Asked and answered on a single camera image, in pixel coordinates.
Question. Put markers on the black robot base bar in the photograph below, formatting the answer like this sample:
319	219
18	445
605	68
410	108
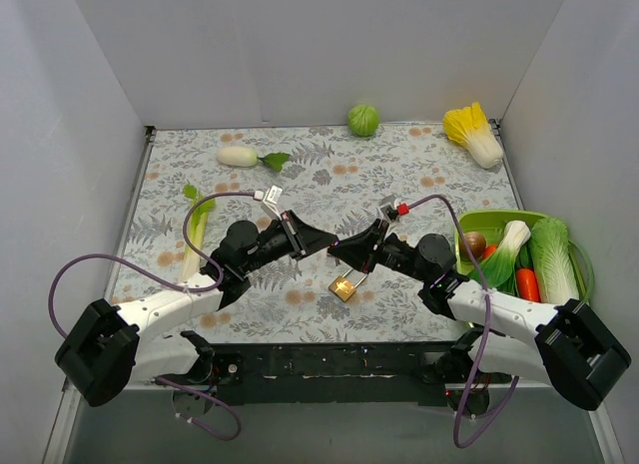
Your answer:
366	372

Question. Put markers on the green toy celery stalk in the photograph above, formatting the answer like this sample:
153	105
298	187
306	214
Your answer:
196	231

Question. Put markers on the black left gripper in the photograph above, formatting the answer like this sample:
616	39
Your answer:
292	232

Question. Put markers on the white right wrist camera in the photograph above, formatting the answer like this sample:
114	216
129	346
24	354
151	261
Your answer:
391	209

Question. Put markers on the green toy napa cabbage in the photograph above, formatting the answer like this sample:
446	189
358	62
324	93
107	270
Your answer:
550	252

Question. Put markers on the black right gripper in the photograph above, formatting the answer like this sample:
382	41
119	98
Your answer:
378	245

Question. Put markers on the orange toy carrot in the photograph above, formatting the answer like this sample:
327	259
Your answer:
526	285

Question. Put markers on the large brass padlock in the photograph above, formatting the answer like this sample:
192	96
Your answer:
345	286

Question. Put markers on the yellow toy napa cabbage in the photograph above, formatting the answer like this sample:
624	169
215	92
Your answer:
468	127

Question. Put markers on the floral table mat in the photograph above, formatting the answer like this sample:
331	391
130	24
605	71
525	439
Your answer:
332	181

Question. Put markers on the toy bok choy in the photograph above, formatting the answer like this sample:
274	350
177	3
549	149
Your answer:
498	268

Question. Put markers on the brown toy onion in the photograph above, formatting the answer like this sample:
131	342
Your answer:
471	244

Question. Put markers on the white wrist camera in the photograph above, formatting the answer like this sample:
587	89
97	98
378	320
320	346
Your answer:
268	200
391	209

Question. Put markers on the green plastic basket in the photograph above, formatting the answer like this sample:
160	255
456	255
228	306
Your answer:
491	225

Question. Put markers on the white toy radish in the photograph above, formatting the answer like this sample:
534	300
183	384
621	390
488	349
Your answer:
245	158

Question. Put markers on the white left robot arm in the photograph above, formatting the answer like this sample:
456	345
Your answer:
111	346

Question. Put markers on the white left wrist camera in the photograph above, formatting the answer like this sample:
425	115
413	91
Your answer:
268	200

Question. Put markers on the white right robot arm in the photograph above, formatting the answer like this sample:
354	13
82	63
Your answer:
565	346

